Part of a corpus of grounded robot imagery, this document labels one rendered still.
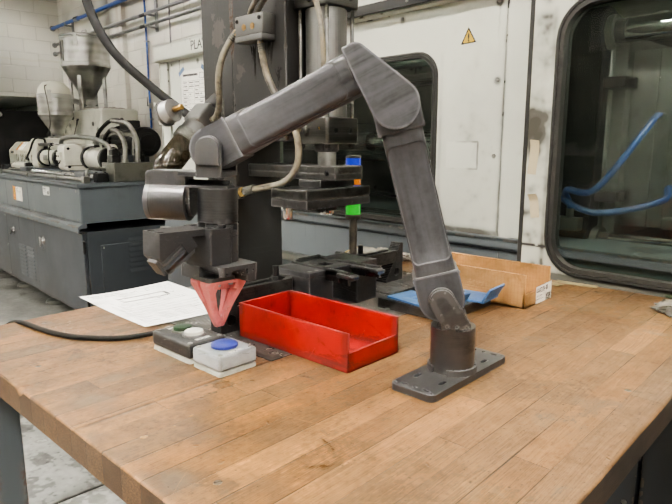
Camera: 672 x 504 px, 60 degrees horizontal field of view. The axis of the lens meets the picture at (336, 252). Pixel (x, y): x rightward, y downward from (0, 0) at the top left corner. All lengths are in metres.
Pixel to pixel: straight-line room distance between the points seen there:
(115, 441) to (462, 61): 1.36
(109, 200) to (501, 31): 3.07
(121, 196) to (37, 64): 6.55
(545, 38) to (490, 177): 0.38
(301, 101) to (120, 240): 3.52
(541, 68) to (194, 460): 1.22
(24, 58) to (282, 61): 9.47
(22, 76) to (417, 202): 9.90
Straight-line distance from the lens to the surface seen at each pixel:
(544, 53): 1.56
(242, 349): 0.88
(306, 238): 2.18
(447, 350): 0.83
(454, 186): 1.74
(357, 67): 0.77
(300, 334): 0.91
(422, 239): 0.79
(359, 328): 0.98
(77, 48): 5.82
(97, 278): 4.23
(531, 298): 1.25
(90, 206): 4.15
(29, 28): 10.66
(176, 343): 0.94
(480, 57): 1.71
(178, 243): 0.79
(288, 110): 0.80
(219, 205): 0.82
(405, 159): 0.78
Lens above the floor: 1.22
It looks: 10 degrees down
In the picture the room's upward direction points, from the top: straight up
